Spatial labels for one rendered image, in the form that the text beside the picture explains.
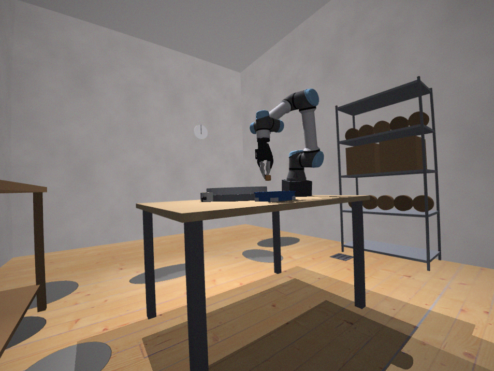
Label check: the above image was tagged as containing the blue open-top crate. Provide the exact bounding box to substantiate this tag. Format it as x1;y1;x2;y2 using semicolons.
254;191;296;202

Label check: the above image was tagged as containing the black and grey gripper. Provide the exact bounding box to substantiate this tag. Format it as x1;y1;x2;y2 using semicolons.
255;137;273;179

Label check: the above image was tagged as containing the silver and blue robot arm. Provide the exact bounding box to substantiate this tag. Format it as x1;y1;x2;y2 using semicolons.
250;89;324;181

